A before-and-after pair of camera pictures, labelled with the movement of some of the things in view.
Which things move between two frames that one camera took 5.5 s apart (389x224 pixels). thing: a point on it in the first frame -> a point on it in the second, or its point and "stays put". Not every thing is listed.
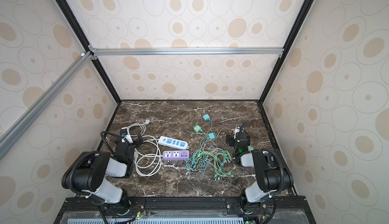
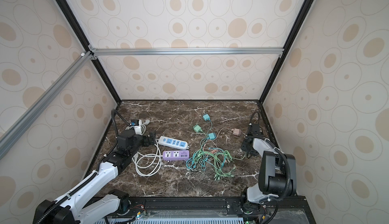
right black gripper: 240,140 -> 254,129
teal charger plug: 211,136 stays put
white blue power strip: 173,143 stays put
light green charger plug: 197,128 stays put
